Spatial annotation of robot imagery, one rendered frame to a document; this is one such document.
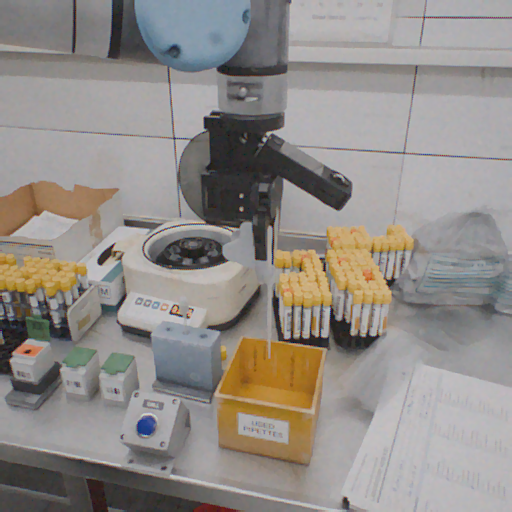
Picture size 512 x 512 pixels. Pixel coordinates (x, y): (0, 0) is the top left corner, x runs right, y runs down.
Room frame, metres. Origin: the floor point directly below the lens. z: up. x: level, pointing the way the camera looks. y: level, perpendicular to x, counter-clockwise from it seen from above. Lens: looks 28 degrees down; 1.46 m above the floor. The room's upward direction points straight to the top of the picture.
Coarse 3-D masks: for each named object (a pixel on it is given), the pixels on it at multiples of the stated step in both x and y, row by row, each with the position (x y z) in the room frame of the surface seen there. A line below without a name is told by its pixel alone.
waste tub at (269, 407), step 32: (256, 352) 0.62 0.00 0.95; (288, 352) 0.61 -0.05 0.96; (320, 352) 0.60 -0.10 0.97; (224, 384) 0.53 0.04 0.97; (256, 384) 0.62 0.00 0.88; (288, 384) 0.61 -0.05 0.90; (320, 384) 0.55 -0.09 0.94; (224, 416) 0.50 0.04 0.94; (256, 416) 0.49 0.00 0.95; (288, 416) 0.48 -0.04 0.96; (256, 448) 0.49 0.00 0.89; (288, 448) 0.48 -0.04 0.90
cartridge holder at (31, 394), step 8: (56, 368) 0.64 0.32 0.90; (48, 376) 0.62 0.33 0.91; (56, 376) 0.63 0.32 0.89; (16, 384) 0.60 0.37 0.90; (24, 384) 0.60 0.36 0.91; (32, 384) 0.59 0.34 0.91; (40, 384) 0.60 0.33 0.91; (48, 384) 0.61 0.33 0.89; (56, 384) 0.62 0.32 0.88; (16, 392) 0.60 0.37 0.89; (24, 392) 0.60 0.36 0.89; (32, 392) 0.59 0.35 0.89; (40, 392) 0.59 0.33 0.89; (48, 392) 0.60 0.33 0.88; (8, 400) 0.59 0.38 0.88; (16, 400) 0.58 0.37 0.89; (24, 400) 0.58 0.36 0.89; (32, 400) 0.58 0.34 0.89; (40, 400) 0.59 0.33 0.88; (32, 408) 0.57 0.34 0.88
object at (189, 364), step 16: (160, 336) 0.63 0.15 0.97; (176, 336) 0.63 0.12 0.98; (192, 336) 0.63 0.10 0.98; (208, 336) 0.63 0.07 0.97; (160, 352) 0.63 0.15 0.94; (176, 352) 0.62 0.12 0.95; (192, 352) 0.61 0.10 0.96; (208, 352) 0.60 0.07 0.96; (160, 368) 0.63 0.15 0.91; (176, 368) 0.62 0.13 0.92; (192, 368) 0.61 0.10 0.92; (208, 368) 0.60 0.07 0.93; (160, 384) 0.62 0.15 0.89; (176, 384) 0.62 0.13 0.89; (192, 384) 0.61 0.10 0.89; (208, 384) 0.60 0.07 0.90; (208, 400) 0.59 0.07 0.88
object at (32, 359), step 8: (24, 344) 0.64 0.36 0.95; (32, 344) 0.64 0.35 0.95; (40, 344) 0.64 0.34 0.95; (48, 344) 0.64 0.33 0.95; (16, 352) 0.62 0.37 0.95; (24, 352) 0.62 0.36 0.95; (32, 352) 0.62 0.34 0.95; (40, 352) 0.62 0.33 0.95; (48, 352) 0.63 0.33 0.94; (16, 360) 0.61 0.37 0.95; (24, 360) 0.61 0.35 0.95; (32, 360) 0.61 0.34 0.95; (40, 360) 0.61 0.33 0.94; (48, 360) 0.63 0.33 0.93; (16, 368) 0.60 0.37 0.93; (24, 368) 0.60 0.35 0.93; (32, 368) 0.60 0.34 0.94; (40, 368) 0.61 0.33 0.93; (48, 368) 0.63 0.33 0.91; (16, 376) 0.61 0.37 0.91; (24, 376) 0.60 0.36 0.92; (32, 376) 0.60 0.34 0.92; (40, 376) 0.61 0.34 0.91
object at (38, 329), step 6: (30, 318) 0.65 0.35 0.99; (36, 318) 0.65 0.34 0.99; (30, 324) 0.65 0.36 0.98; (36, 324) 0.65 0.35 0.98; (42, 324) 0.65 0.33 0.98; (48, 324) 0.65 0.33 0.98; (30, 330) 0.65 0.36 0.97; (36, 330) 0.65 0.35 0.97; (42, 330) 0.65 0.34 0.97; (48, 330) 0.64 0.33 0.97; (30, 336) 0.65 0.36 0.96; (36, 336) 0.65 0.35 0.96; (42, 336) 0.65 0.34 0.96; (48, 336) 0.64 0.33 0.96; (48, 342) 0.64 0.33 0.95
